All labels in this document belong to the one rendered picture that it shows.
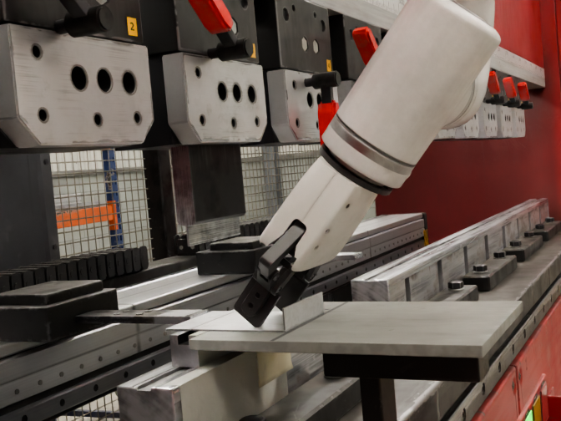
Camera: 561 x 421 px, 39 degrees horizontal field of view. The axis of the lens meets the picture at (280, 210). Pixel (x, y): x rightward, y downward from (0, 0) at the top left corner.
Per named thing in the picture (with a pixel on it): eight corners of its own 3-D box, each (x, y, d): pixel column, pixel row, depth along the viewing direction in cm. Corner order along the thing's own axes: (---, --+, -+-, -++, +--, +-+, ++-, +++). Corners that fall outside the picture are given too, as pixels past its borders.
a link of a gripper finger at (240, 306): (271, 251, 73) (235, 306, 75) (255, 256, 70) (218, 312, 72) (297, 272, 72) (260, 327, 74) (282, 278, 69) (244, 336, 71)
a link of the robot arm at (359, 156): (357, 113, 76) (341, 139, 77) (321, 110, 68) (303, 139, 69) (427, 164, 73) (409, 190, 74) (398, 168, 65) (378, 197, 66)
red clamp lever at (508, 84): (513, 74, 190) (521, 102, 197) (496, 77, 192) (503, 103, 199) (512, 80, 189) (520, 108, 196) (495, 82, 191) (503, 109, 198)
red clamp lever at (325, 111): (341, 157, 89) (334, 69, 89) (308, 160, 91) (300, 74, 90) (347, 156, 91) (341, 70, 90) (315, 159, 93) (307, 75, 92)
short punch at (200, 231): (197, 246, 75) (188, 145, 75) (179, 246, 76) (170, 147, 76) (248, 234, 84) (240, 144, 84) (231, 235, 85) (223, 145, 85)
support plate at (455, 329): (482, 358, 60) (482, 345, 60) (189, 350, 72) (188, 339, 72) (523, 311, 76) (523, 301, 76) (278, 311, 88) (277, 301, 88)
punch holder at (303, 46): (290, 140, 87) (276, -13, 86) (223, 148, 90) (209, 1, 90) (341, 139, 100) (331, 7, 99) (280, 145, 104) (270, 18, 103)
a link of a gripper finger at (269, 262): (321, 201, 72) (300, 244, 75) (270, 235, 66) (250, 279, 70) (331, 209, 71) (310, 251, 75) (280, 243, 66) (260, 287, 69)
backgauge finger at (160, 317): (168, 346, 77) (163, 294, 77) (-26, 341, 89) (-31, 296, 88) (229, 320, 88) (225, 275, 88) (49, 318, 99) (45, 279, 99)
